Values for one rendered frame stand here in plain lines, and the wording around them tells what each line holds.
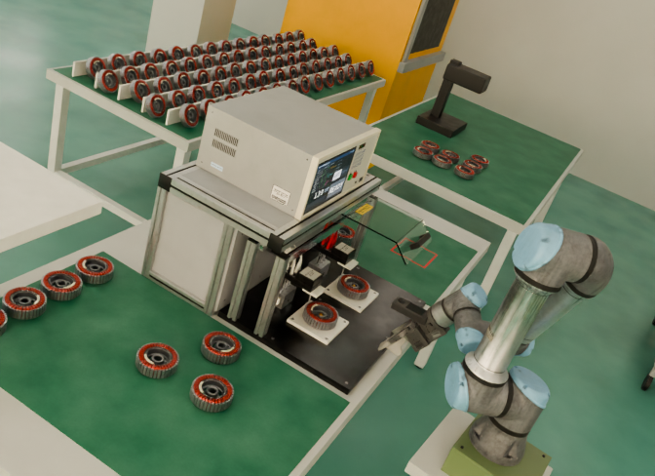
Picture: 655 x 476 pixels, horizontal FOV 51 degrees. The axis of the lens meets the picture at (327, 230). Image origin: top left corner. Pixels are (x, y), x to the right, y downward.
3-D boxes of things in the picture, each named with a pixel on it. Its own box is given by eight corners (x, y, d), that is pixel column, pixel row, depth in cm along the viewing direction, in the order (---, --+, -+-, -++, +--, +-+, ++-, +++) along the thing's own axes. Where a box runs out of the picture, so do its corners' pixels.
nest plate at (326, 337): (348, 324, 224) (349, 321, 224) (327, 345, 212) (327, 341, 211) (309, 302, 229) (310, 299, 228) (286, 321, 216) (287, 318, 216)
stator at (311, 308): (341, 321, 223) (345, 312, 221) (326, 337, 213) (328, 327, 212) (312, 304, 226) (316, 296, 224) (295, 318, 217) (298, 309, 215)
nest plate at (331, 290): (377, 296, 245) (379, 293, 244) (360, 313, 232) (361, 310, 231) (342, 276, 249) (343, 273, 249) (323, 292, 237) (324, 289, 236)
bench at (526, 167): (540, 237, 530) (584, 149, 496) (470, 344, 376) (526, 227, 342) (413, 177, 564) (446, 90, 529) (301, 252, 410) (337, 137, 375)
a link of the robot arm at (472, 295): (473, 299, 186) (469, 275, 192) (443, 317, 192) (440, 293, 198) (491, 311, 190) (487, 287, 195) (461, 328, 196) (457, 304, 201)
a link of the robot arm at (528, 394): (539, 437, 178) (563, 397, 173) (493, 428, 175) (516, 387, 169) (522, 406, 189) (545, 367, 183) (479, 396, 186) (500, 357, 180)
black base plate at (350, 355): (424, 306, 251) (426, 301, 250) (347, 395, 198) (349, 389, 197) (316, 248, 266) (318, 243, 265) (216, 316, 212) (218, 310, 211)
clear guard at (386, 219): (431, 241, 240) (437, 226, 237) (405, 265, 220) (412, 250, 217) (351, 200, 250) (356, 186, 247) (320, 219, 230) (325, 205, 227)
